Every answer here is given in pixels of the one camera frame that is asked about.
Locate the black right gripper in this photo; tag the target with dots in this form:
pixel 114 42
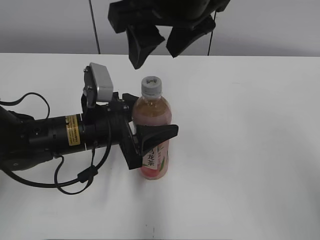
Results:
pixel 189 18

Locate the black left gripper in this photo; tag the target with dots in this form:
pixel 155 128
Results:
pixel 108 124

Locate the peach oolong tea bottle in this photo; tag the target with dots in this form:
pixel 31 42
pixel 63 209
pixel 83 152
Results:
pixel 153 112

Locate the white bottle cap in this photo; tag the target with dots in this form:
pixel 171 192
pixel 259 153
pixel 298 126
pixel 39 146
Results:
pixel 151 87

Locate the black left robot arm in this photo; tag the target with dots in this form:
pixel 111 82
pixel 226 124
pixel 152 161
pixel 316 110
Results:
pixel 26 142

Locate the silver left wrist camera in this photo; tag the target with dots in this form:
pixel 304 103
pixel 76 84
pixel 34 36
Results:
pixel 98 86

